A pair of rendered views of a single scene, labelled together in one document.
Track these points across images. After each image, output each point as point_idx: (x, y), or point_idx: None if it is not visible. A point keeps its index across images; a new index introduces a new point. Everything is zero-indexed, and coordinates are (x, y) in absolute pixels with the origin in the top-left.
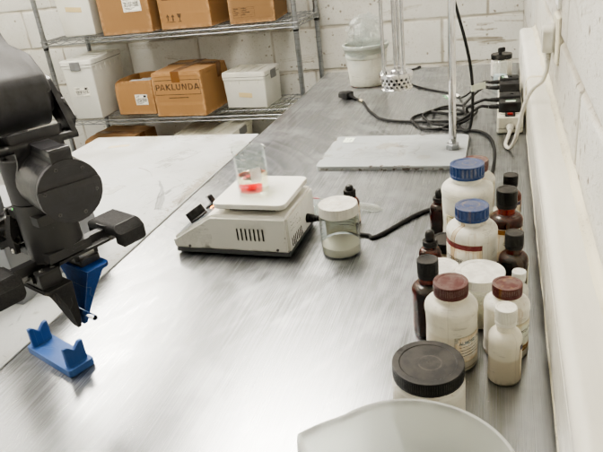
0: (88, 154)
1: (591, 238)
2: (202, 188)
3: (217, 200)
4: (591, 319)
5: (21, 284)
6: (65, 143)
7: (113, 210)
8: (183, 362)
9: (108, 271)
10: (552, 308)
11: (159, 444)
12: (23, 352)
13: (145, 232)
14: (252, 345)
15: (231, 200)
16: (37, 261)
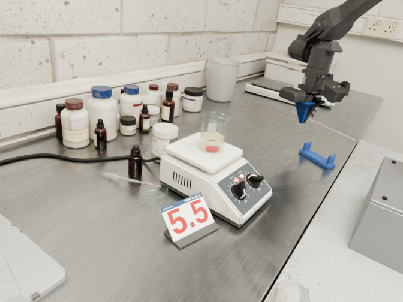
0: None
1: (119, 74)
2: None
3: (239, 151)
4: (156, 71)
5: None
6: (300, 34)
7: (295, 91)
8: (260, 141)
9: (320, 206)
10: (149, 85)
11: (266, 126)
12: (337, 168)
13: (279, 94)
14: (232, 136)
15: (229, 147)
16: None
